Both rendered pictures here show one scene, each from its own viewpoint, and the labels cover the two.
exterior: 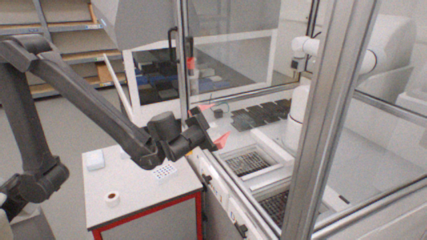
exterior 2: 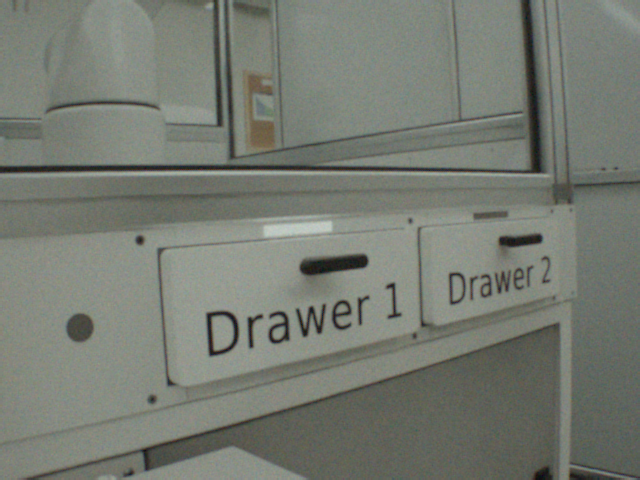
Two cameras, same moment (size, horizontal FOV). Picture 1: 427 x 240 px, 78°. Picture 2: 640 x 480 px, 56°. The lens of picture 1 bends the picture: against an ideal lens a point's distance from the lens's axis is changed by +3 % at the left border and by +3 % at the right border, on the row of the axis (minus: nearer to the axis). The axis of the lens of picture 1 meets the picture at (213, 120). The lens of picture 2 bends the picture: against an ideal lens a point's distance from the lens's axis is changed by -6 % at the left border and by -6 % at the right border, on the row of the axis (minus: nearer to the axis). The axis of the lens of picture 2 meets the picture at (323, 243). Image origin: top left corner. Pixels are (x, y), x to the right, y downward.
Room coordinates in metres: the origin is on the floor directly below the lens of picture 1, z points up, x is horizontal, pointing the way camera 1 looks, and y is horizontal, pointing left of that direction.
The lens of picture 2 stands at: (1.09, 0.58, 0.95)
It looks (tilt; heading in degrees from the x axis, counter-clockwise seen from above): 3 degrees down; 255
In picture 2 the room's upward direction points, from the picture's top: 3 degrees counter-clockwise
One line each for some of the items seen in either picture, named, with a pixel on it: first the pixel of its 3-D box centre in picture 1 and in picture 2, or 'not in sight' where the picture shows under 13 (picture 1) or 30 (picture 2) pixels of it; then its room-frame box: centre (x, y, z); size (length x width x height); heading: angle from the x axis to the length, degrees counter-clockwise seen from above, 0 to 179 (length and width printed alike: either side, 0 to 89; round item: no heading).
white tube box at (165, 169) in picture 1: (164, 173); not in sight; (1.12, 0.28, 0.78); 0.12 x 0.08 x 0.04; 131
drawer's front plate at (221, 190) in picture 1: (213, 181); (308, 297); (0.95, 0.00, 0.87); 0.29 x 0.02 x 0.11; 26
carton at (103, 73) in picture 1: (109, 70); not in sight; (4.41, 1.85, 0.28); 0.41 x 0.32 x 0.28; 120
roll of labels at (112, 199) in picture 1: (112, 199); not in sight; (0.93, 0.51, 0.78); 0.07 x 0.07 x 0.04
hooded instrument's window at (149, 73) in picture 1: (169, 46); not in sight; (2.64, 0.45, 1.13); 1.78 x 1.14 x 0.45; 26
